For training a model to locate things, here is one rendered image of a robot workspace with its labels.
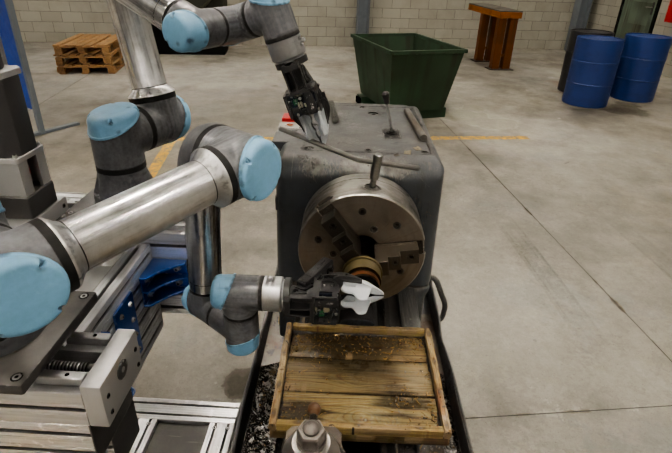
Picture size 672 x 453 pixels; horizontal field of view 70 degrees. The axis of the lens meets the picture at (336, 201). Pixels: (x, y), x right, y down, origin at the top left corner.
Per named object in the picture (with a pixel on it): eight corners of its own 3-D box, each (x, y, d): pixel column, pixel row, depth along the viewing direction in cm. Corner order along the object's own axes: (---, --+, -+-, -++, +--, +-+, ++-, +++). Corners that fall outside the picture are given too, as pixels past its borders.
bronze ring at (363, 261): (343, 247, 112) (342, 271, 104) (383, 249, 112) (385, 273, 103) (341, 280, 116) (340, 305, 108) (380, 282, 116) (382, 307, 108)
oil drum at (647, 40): (599, 92, 741) (616, 32, 702) (636, 92, 747) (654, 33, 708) (623, 103, 688) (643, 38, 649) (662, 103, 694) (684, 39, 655)
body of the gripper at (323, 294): (339, 326, 101) (281, 323, 101) (340, 300, 108) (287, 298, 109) (340, 297, 97) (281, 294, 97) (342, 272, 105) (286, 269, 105)
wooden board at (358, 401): (287, 333, 123) (286, 321, 122) (428, 339, 123) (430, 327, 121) (268, 437, 97) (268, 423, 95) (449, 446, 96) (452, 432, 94)
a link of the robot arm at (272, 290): (268, 296, 109) (266, 266, 105) (288, 297, 109) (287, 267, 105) (262, 318, 102) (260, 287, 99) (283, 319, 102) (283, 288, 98)
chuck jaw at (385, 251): (372, 235, 121) (421, 231, 120) (374, 252, 123) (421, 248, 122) (374, 260, 111) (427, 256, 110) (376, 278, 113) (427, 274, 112)
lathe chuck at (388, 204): (295, 273, 134) (308, 169, 120) (407, 289, 135) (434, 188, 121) (291, 294, 126) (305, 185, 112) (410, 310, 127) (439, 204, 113)
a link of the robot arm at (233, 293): (219, 296, 110) (216, 265, 106) (267, 298, 109) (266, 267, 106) (210, 319, 103) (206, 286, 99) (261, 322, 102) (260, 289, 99)
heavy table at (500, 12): (461, 54, 1015) (468, 2, 970) (481, 54, 1019) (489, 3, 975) (489, 70, 872) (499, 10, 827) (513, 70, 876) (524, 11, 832)
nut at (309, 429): (297, 428, 66) (297, 410, 64) (326, 429, 66) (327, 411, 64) (294, 454, 62) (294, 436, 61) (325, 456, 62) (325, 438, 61)
